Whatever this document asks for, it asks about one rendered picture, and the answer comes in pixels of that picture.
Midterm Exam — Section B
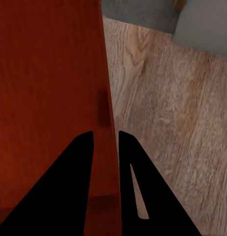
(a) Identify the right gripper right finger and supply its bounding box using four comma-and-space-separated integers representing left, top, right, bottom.
118, 131, 202, 236

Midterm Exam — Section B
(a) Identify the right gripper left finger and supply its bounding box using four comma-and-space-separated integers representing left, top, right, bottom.
0, 131, 94, 236

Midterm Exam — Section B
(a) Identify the storage box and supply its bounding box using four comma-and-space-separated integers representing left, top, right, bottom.
0, 0, 122, 236

